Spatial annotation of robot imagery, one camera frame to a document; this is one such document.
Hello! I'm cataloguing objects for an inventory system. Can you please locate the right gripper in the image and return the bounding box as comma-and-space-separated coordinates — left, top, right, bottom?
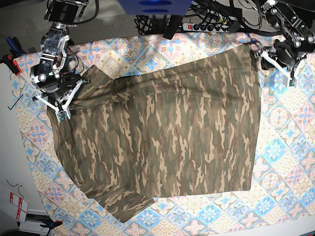
36, 73, 83, 106

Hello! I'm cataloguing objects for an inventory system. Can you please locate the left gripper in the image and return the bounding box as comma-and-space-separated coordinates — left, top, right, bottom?
260, 39, 307, 71

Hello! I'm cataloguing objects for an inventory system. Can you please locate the camouflage T-shirt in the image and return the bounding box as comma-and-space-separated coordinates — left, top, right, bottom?
47, 44, 261, 222

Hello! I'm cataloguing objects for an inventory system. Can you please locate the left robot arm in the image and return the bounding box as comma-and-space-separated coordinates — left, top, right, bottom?
261, 0, 315, 73

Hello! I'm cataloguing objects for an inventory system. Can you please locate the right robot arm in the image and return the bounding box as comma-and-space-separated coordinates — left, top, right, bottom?
30, 0, 99, 108

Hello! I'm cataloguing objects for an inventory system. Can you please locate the black allen key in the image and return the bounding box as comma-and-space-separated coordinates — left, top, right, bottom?
7, 94, 23, 110

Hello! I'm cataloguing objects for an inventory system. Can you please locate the blue table clamp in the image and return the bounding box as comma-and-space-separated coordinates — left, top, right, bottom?
6, 37, 26, 58

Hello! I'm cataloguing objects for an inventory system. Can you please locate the red black table clamp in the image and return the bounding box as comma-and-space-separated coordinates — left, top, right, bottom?
1, 55, 21, 76

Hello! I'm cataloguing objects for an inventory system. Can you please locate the white power strip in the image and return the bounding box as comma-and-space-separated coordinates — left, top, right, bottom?
182, 23, 228, 32

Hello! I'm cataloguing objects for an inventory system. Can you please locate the red white label tag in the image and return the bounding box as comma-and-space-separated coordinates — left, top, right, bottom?
10, 192, 29, 223

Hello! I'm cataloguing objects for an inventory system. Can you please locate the black blue bottom clamp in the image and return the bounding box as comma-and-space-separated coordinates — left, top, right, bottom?
40, 220, 63, 234

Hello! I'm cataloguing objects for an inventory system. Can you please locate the patterned tile tablecloth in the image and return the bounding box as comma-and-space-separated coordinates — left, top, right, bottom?
10, 33, 315, 236

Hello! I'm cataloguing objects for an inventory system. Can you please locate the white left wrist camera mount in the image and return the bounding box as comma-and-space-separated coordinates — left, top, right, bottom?
256, 51, 296, 88

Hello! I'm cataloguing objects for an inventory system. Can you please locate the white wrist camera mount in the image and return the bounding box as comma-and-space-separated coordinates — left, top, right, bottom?
256, 51, 296, 88
32, 76, 89, 122

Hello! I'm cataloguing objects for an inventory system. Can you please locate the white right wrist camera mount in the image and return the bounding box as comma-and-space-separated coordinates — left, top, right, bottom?
32, 76, 89, 122

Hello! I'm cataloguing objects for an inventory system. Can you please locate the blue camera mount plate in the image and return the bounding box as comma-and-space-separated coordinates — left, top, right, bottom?
118, 0, 192, 15

